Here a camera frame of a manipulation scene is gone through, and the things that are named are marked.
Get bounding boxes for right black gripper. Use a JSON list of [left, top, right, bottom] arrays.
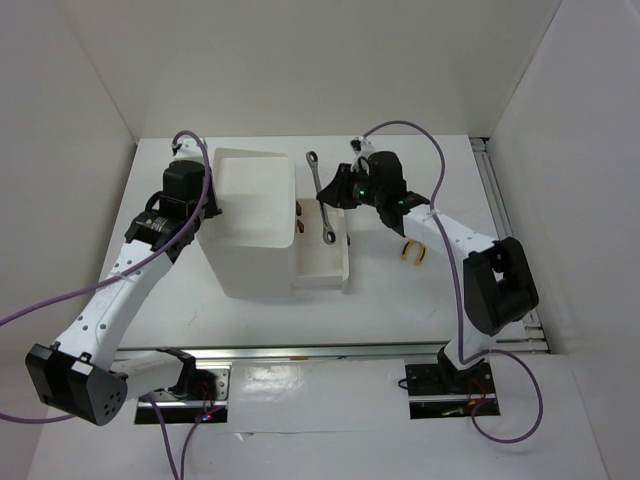
[[318, 162, 385, 209]]

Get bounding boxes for large ratchet wrench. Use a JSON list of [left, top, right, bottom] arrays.
[[305, 150, 336, 245]]

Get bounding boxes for white bottom drawer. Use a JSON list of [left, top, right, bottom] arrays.
[[293, 198, 350, 292]]

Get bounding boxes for yellow handled pliers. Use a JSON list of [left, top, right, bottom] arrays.
[[401, 240, 426, 266]]

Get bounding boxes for white drawer cabinet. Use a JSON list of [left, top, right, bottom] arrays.
[[197, 148, 296, 298]]

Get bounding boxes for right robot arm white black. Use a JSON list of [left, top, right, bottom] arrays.
[[316, 140, 539, 392]]

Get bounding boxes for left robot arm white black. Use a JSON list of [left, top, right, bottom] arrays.
[[25, 131, 221, 426]]

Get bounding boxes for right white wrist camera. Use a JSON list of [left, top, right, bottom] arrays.
[[349, 136, 376, 174]]

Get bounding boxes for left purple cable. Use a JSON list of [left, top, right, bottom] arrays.
[[0, 129, 219, 480]]

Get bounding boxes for aluminium front rail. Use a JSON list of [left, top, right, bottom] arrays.
[[114, 340, 451, 364]]

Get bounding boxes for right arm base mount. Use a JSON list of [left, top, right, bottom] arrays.
[[397, 354, 500, 420]]

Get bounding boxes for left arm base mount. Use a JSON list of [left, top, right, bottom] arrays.
[[149, 364, 231, 425]]

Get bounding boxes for aluminium side rail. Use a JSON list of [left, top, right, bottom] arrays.
[[469, 135, 551, 355]]

